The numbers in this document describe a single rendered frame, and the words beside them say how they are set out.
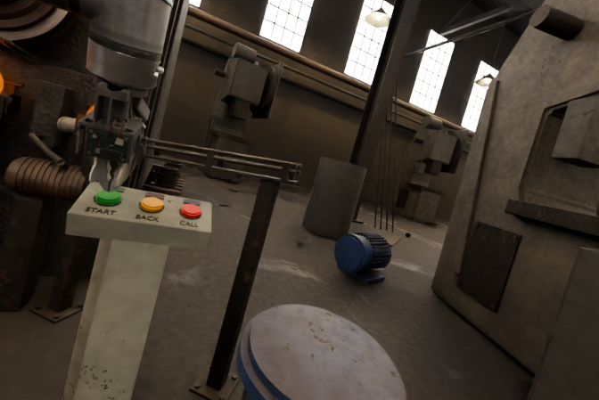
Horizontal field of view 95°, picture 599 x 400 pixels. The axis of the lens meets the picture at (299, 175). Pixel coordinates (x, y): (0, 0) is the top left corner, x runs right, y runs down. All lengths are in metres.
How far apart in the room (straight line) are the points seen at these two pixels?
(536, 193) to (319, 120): 6.61
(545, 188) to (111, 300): 2.29
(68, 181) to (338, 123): 7.78
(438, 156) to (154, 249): 7.94
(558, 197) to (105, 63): 2.40
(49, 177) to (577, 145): 2.18
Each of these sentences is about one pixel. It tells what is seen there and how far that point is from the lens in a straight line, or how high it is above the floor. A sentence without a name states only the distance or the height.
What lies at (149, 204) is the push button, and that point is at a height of 0.61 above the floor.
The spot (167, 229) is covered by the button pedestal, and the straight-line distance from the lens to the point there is 0.59.
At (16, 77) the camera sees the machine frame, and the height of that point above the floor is 0.79.
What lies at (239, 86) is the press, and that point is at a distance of 5.48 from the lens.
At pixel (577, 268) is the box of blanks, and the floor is 0.67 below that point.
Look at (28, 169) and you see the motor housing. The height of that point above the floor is 0.50.
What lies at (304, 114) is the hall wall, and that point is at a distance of 8.04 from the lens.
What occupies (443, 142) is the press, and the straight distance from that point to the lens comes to 8.33.
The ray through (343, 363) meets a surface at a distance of 0.62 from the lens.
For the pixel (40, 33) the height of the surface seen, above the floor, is 0.96.
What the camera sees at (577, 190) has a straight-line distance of 2.54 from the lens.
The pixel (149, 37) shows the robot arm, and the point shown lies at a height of 0.88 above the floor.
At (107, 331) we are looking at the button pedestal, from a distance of 0.71.
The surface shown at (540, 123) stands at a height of 1.39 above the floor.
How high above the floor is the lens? 0.77
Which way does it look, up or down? 3 degrees down
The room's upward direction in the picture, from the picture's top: 15 degrees clockwise
